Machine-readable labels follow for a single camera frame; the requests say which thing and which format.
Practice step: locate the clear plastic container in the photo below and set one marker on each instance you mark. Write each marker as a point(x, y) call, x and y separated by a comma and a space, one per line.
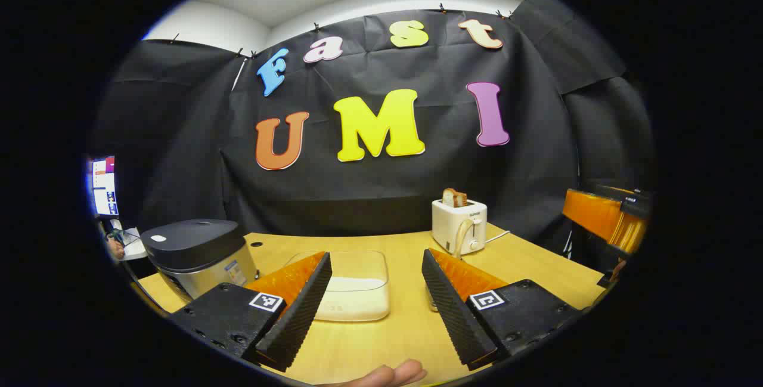
point(357, 268)

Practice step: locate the toast slice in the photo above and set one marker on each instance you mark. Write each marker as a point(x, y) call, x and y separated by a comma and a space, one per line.
point(462, 199)
point(448, 198)

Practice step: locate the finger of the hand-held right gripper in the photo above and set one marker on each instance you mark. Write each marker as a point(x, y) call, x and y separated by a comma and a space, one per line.
point(596, 214)

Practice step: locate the computer monitor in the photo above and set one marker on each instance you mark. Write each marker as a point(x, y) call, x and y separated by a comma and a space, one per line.
point(104, 187)

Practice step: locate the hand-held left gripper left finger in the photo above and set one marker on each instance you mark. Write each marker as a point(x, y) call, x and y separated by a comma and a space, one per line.
point(298, 315)

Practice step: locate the black backdrop cloth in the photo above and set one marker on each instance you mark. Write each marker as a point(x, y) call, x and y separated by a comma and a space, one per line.
point(369, 196)

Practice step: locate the white toaster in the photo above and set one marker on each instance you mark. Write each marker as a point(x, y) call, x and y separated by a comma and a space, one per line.
point(447, 226)

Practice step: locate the black and silver rice cooker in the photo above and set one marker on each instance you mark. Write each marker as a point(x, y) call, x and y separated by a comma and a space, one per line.
point(191, 244)

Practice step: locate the white side table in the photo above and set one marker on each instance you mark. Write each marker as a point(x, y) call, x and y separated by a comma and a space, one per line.
point(134, 250)

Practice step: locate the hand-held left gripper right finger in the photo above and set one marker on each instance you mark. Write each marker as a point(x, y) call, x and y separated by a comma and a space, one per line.
point(453, 315)

